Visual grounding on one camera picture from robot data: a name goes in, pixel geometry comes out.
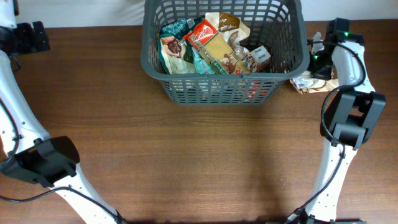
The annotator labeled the Pantree white rice bag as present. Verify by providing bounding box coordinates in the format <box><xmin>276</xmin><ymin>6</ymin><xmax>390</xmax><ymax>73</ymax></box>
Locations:
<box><xmin>290</xmin><ymin>71</ymin><xmax>339</xmax><ymax>95</ymax></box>

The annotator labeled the mint green wipes packet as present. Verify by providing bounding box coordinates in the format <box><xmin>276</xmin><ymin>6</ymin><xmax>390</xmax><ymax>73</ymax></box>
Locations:
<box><xmin>192</xmin><ymin>47</ymin><xmax>215</xmax><ymax>75</ymax></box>

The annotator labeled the Pantree mushroom bag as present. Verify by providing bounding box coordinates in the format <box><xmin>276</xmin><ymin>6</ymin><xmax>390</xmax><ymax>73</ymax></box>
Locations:
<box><xmin>205</xmin><ymin>12</ymin><xmax>250</xmax><ymax>60</ymax></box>

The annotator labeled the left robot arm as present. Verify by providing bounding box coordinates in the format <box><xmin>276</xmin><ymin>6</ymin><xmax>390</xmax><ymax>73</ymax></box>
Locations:
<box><xmin>1</xmin><ymin>0</ymin><xmax>127</xmax><ymax>223</ymax></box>

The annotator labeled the grey plastic lattice basket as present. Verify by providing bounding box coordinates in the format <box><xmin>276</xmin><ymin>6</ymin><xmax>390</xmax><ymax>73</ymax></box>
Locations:
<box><xmin>141</xmin><ymin>0</ymin><xmax>310</xmax><ymax>105</ymax></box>

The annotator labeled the San Remo spaghetti packet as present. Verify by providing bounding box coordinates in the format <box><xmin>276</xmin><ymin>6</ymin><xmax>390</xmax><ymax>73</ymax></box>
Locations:
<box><xmin>183</xmin><ymin>19</ymin><xmax>250</xmax><ymax>75</ymax></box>

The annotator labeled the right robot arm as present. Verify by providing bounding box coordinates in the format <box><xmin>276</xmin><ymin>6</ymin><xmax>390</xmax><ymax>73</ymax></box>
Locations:
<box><xmin>286</xmin><ymin>18</ymin><xmax>386</xmax><ymax>223</ymax></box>

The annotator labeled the multicolour tissue pocket pack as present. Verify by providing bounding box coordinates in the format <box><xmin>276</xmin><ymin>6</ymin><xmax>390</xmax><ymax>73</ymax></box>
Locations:
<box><xmin>245</xmin><ymin>46</ymin><xmax>271</xmax><ymax>73</ymax></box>

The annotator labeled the green coffee snack bag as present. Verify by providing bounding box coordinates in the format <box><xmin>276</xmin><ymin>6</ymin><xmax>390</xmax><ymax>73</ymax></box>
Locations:
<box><xmin>158</xmin><ymin>17</ymin><xmax>203</xmax><ymax>75</ymax></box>

